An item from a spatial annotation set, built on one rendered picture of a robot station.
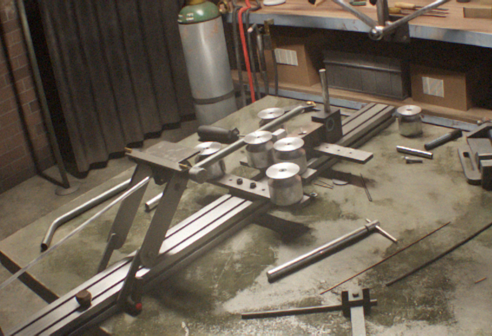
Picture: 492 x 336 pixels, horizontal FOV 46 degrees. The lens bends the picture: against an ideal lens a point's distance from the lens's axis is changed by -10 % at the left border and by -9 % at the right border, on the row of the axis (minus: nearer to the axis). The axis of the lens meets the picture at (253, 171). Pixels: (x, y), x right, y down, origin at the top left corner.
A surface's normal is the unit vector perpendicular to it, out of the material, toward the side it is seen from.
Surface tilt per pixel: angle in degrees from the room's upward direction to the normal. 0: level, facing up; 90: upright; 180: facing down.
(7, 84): 90
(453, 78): 92
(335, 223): 0
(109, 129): 90
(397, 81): 90
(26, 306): 0
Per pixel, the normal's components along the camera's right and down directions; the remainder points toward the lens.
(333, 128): 0.72, 0.20
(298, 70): -0.72, 0.41
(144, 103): -0.10, 0.45
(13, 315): -0.15, -0.89
